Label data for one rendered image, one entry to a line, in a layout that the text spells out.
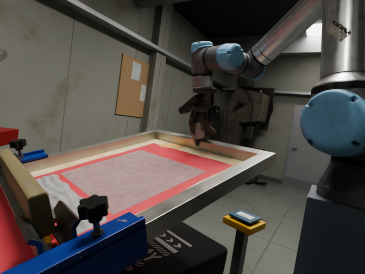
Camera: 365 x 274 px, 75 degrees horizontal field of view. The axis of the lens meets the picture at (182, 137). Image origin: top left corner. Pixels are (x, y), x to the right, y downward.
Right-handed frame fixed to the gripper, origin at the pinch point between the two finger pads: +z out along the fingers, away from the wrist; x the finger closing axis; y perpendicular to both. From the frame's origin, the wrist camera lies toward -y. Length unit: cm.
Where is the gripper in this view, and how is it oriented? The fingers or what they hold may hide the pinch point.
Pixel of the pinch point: (199, 141)
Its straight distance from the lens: 91.8
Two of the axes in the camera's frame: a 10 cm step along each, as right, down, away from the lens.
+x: 7.2, -2.1, 6.6
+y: 6.9, 1.6, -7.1
